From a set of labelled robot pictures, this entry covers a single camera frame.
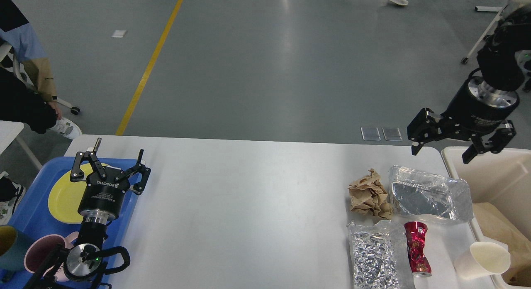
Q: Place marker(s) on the yellow plastic plate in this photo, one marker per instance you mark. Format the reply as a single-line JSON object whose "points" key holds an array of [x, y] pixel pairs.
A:
{"points": [[65, 198]]}

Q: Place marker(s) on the foil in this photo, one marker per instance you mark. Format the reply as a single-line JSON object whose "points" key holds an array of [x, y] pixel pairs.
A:
{"points": [[379, 258], [430, 196]]}

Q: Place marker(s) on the right floor plate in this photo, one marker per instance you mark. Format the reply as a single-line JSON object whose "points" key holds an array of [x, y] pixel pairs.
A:
{"points": [[392, 134]]}

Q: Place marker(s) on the pink HOME mug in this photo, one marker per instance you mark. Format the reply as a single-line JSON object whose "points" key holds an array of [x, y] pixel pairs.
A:
{"points": [[39, 251]]}

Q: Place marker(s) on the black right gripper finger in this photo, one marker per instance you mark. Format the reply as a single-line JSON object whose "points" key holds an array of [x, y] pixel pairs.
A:
{"points": [[428, 126], [495, 144]]}

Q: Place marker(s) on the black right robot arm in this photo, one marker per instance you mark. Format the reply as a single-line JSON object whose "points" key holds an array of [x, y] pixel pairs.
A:
{"points": [[504, 61]]}

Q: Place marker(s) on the beige plastic bin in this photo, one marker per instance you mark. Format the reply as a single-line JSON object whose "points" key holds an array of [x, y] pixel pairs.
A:
{"points": [[502, 180]]}

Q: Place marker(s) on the foil front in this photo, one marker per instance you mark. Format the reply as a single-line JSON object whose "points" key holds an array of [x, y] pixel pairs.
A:
{"points": [[379, 258]]}

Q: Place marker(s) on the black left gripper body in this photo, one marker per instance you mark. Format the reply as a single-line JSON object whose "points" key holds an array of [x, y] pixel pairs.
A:
{"points": [[102, 200]]}

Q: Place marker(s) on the crumpled brown paper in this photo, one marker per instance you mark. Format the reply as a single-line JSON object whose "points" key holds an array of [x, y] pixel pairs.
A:
{"points": [[369, 197]]}

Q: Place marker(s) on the floor plate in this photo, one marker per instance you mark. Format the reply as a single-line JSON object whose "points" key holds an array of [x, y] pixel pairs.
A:
{"points": [[370, 134], [392, 134]]}

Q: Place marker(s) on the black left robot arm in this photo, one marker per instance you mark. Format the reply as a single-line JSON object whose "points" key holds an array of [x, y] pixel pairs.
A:
{"points": [[88, 261]]}

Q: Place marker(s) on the teal cup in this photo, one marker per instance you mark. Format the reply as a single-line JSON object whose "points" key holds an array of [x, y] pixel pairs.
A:
{"points": [[13, 246]]}

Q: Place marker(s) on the blue plastic tray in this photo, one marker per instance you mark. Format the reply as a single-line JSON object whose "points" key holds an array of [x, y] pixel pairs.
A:
{"points": [[33, 218]]}

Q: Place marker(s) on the person in black trousers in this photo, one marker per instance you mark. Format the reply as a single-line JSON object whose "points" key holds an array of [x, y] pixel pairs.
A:
{"points": [[35, 107]]}

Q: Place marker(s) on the brown paper in bin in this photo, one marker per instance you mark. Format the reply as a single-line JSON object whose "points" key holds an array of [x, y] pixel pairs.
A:
{"points": [[493, 224]]}

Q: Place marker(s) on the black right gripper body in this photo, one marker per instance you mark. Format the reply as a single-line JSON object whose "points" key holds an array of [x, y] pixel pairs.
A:
{"points": [[477, 108]]}

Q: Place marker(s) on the white side table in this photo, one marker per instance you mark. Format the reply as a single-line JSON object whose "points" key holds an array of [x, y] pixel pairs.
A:
{"points": [[9, 130]]}

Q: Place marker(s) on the crushed red can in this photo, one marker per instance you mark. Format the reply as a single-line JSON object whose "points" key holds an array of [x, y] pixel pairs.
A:
{"points": [[415, 232]]}

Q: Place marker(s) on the left floor plate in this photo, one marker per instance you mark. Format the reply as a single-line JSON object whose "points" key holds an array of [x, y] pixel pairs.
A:
{"points": [[370, 134]]}

